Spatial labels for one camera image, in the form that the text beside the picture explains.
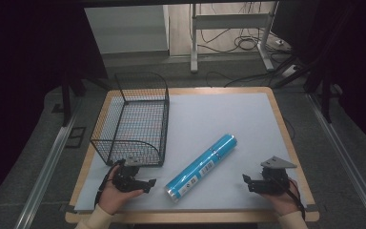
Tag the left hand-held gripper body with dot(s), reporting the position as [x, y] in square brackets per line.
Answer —
[125, 179]

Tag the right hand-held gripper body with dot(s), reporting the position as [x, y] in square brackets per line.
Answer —
[274, 181]

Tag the person's left hand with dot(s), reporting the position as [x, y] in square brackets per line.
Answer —
[114, 198]

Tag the person's right hand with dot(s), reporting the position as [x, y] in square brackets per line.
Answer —
[286, 202]

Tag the blue wrapped roll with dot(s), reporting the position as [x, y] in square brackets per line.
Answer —
[201, 167]

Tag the black floor socket plate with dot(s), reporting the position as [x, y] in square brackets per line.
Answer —
[75, 137]

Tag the pale grey table mat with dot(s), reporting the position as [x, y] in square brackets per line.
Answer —
[228, 117]

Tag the black metal stand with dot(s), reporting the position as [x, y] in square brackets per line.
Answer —
[325, 95]
[66, 101]

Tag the white power strip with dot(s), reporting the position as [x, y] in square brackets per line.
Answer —
[289, 71]

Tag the aluminium floor rail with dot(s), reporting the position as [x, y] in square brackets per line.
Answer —
[346, 152]
[46, 171]

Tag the white metal desk frame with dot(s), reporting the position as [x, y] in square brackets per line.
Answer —
[232, 21]

